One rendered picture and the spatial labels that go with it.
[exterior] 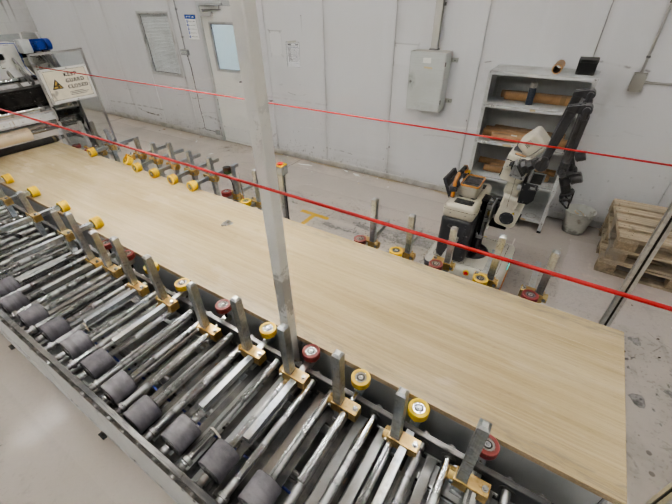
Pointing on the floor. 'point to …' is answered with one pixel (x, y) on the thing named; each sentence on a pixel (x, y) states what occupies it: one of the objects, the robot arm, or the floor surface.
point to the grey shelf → (543, 113)
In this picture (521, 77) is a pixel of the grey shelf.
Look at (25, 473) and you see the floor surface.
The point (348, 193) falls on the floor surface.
